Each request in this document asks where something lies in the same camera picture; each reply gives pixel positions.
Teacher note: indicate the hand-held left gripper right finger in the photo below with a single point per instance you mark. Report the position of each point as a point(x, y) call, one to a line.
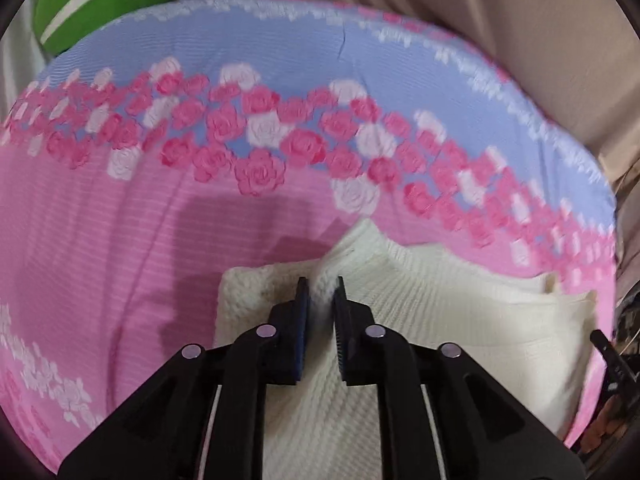
point(342, 332)

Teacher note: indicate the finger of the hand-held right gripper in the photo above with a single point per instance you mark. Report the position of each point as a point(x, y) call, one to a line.
point(607, 355)

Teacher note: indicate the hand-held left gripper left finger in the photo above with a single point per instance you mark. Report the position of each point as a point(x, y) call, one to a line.
point(299, 332)

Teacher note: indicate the white red black knit sweater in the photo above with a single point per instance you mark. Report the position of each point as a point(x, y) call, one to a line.
point(465, 320)

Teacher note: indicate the person's right hand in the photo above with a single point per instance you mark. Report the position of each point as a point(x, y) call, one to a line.
point(607, 427)

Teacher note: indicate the pink floral bedsheet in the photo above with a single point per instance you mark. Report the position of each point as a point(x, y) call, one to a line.
point(100, 240)

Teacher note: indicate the white satin curtain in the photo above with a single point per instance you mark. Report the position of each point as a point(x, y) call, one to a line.
point(17, 70)

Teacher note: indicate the green plush pillow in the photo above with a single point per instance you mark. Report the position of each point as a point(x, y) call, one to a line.
point(100, 0)

